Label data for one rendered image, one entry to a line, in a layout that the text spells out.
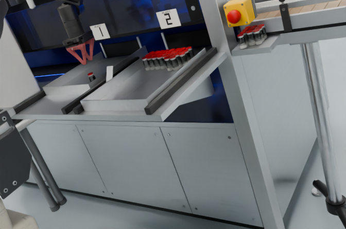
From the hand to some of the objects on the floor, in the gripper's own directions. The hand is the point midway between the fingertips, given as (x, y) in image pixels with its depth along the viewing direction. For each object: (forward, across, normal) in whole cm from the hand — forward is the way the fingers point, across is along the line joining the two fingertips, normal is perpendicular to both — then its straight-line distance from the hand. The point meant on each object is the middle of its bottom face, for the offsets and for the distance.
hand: (87, 60), depth 130 cm
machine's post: (+97, -14, +47) cm, 108 cm away
